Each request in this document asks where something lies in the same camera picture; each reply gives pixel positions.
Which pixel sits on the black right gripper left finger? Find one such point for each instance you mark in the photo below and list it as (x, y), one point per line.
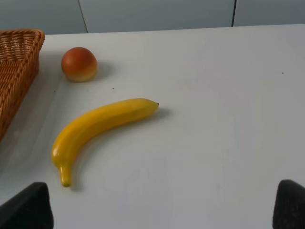
(29, 209)

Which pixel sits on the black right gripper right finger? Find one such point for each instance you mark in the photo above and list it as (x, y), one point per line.
(289, 208)

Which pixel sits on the brown wicker basket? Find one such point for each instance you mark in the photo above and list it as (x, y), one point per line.
(19, 65)

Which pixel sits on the yellow banana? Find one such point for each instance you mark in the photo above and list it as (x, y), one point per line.
(81, 130)

